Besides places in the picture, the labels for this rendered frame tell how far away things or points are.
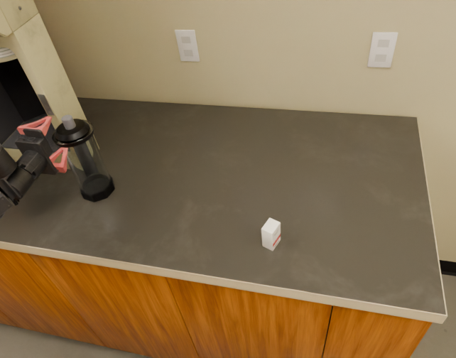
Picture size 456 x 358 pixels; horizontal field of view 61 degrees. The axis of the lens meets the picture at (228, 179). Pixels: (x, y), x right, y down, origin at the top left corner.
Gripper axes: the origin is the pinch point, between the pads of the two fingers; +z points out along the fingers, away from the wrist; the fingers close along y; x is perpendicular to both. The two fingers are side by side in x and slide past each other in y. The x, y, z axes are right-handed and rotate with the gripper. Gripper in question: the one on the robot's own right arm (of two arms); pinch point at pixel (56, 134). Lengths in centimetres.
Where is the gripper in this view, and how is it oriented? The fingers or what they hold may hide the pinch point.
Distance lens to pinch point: 107.6
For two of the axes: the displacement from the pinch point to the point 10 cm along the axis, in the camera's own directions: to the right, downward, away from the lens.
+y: -1.0, -6.9, -7.1
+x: -9.7, -1.0, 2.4
